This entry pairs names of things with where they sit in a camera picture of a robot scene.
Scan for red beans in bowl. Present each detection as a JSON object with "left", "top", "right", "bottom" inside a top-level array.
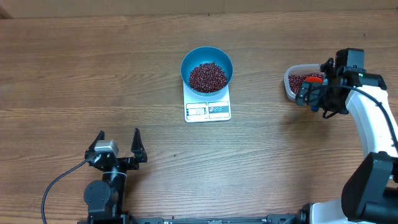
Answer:
[{"left": 188, "top": 62, "right": 227, "bottom": 93}]

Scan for white kitchen scale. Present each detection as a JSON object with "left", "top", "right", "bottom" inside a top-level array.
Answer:
[{"left": 183, "top": 83, "right": 231, "bottom": 123}]

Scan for clear plastic container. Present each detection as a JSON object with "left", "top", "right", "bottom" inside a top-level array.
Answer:
[{"left": 284, "top": 63, "right": 323, "bottom": 101}]

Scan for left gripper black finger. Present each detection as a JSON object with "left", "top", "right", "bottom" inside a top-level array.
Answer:
[
  {"left": 85, "top": 131, "right": 105, "bottom": 159},
  {"left": 131, "top": 128, "right": 147, "bottom": 163}
]

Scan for red measuring scoop blue handle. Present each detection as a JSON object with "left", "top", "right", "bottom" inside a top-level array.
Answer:
[{"left": 305, "top": 77, "right": 323, "bottom": 112}]

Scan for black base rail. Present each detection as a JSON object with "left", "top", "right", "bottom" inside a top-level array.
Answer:
[{"left": 77, "top": 212, "right": 310, "bottom": 224}]

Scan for blue bowl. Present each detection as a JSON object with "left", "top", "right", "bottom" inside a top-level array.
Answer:
[{"left": 180, "top": 46, "right": 234, "bottom": 96}]

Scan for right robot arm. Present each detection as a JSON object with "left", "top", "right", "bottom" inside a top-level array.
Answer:
[{"left": 275, "top": 48, "right": 397, "bottom": 223}]

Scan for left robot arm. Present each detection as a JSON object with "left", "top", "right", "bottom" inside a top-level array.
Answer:
[{"left": 83, "top": 128, "right": 147, "bottom": 223}]

